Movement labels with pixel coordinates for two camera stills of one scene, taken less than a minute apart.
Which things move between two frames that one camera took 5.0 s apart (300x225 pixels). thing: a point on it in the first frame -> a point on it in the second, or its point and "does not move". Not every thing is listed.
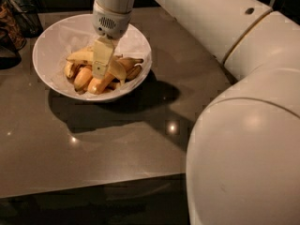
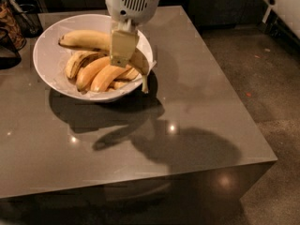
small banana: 135,70 -> 116,85
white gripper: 112,24 -> 132,5
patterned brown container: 10,24 does not move
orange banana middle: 97,84 does not move
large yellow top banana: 114,67 -> 101,41
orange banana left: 82,78 does not move
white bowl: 56,39 does not move
